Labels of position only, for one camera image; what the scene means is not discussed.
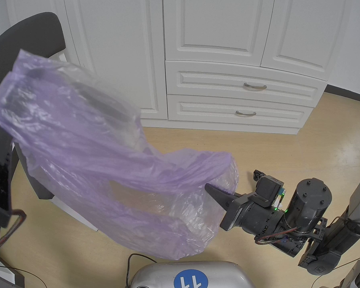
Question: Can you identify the white wardrobe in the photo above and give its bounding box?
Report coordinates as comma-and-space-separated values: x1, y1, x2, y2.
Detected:
6, 0, 353, 136

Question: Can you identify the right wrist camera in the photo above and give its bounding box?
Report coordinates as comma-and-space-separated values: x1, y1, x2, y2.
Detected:
247, 169, 288, 211

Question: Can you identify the grey padded white chair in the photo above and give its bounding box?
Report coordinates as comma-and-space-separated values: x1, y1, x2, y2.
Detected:
0, 12, 138, 233

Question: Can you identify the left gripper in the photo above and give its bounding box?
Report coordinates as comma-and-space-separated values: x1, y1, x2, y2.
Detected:
0, 113, 14, 220

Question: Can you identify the black cable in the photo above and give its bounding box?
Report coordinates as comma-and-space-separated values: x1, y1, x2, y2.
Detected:
126, 253, 158, 288

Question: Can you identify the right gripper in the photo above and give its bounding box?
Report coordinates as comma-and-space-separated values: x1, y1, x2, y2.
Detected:
220, 193, 286, 238

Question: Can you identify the purple plastic bag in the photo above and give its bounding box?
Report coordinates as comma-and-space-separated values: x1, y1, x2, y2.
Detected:
0, 49, 240, 261

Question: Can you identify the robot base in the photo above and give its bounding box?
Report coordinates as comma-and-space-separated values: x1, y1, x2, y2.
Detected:
0, 252, 255, 288

